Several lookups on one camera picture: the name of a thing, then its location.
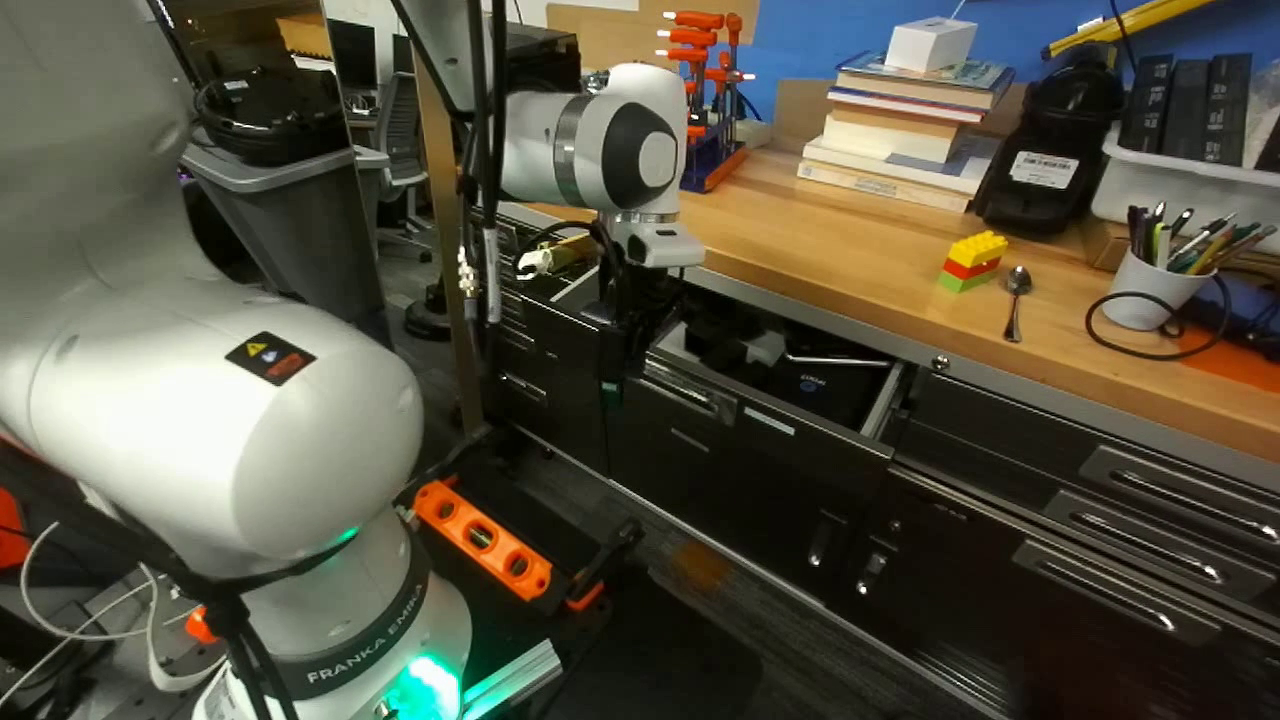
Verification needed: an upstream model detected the black equipment case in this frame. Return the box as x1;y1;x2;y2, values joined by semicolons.
191;62;360;173

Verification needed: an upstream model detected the yellow bar tool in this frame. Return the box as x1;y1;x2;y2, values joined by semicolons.
1038;0;1221;65

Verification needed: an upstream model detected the grey drawer cabinet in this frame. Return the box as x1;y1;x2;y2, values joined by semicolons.
853;357;1280;720
481;274;632;453

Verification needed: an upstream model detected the white pen cup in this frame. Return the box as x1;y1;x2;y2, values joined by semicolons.
1103;249;1213;336

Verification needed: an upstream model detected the green pen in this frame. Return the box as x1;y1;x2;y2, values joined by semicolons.
1172;223;1234;277

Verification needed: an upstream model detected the black orange clamp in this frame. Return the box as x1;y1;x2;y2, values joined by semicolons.
565;517;647;620

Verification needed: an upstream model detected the metal spoon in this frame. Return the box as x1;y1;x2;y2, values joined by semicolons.
1001;259;1038;347

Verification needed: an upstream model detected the white floor cable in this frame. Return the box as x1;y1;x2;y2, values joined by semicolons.
10;517;204;697

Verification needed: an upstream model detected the black pouch white label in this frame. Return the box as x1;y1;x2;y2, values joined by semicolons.
964;53;1128;244

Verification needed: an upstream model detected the blue hex key stand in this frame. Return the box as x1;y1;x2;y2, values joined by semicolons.
677;106;750;195

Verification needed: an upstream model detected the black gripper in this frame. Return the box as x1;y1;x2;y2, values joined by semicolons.
605;259;681;357

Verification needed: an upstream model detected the office chair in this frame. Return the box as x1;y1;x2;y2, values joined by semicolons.
357;73;440;274

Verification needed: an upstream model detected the blue wall board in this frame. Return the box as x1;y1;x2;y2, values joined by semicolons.
734;0;1280;88

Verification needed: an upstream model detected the grey metal drawer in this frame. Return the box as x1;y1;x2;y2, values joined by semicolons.
616;294;910;571

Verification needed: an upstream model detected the orange spirit level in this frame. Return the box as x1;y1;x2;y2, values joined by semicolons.
408;477;561;603

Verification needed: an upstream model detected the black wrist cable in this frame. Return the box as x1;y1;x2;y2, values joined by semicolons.
512;216;632;294

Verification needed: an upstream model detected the gold wrist camera bar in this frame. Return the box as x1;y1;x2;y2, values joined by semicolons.
512;231;608;287

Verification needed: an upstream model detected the brown cardboard sheet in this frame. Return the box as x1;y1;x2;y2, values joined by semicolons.
539;0;764;77

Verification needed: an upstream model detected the thin hardcover book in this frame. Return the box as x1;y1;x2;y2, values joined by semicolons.
834;55;1019;99
825;81;1004;131

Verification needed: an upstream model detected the small orange connector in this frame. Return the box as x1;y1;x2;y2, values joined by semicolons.
180;603;224;654

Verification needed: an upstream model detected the small white box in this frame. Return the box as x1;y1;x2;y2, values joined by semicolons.
882;13;981;81

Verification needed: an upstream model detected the black printer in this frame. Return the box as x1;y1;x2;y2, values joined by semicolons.
498;22;582;99

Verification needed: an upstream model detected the blue flat object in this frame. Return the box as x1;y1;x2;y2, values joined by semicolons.
1213;268;1280;343

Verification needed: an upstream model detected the white plastic bin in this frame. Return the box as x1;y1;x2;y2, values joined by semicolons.
1088;126;1280;231

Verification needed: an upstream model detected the black desk monitor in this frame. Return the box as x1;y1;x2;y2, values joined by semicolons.
328;15;384;99

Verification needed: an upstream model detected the black cable loop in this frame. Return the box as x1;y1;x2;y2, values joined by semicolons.
1078;282;1240;365

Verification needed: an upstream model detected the black rectangular block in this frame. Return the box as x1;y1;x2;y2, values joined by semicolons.
1204;53;1255;168
1116;53;1176;152
1159;53;1214;161

